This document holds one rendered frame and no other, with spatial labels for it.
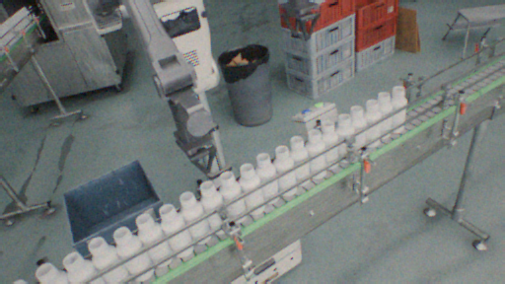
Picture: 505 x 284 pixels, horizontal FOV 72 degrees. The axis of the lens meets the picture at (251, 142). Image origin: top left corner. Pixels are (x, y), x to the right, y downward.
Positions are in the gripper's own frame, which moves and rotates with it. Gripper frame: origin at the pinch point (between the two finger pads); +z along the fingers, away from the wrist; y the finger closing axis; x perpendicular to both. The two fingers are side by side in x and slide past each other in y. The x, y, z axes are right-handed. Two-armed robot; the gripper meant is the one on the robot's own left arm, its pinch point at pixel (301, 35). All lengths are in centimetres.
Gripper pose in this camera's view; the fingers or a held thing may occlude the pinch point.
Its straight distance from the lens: 111.1
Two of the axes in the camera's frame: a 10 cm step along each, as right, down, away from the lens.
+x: -8.5, 4.1, -3.3
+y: -5.0, -4.4, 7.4
